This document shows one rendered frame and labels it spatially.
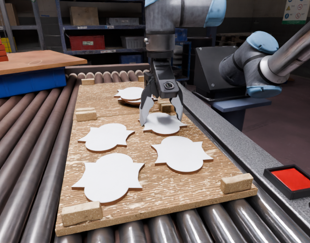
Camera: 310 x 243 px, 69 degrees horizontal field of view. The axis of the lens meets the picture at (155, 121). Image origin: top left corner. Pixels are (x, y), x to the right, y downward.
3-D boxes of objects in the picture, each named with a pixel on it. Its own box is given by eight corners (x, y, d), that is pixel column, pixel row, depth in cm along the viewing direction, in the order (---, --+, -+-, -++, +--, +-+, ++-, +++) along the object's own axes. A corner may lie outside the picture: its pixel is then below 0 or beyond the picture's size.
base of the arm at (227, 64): (242, 58, 111) (255, 46, 102) (250, 85, 107) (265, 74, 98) (215, 58, 107) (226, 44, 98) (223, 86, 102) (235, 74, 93)
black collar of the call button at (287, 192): (292, 170, 50) (294, 163, 49) (323, 194, 43) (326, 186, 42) (262, 175, 48) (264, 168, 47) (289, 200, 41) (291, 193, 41)
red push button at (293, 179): (292, 172, 49) (294, 167, 48) (316, 191, 43) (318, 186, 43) (268, 176, 47) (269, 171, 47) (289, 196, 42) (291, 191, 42)
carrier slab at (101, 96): (151, 83, 114) (151, 80, 114) (178, 113, 78) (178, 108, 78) (79, 87, 107) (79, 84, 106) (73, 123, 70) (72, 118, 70)
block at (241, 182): (246, 183, 42) (249, 171, 41) (252, 189, 41) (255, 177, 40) (218, 189, 41) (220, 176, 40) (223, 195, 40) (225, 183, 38)
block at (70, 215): (103, 210, 36) (101, 198, 35) (103, 220, 35) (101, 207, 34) (63, 218, 35) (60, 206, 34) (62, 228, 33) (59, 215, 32)
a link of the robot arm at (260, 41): (255, 50, 101) (277, 28, 89) (260, 75, 97) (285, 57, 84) (232, 46, 99) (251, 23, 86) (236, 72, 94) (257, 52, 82)
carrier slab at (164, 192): (179, 113, 78) (179, 109, 77) (257, 195, 42) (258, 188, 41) (74, 124, 70) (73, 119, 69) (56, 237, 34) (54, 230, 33)
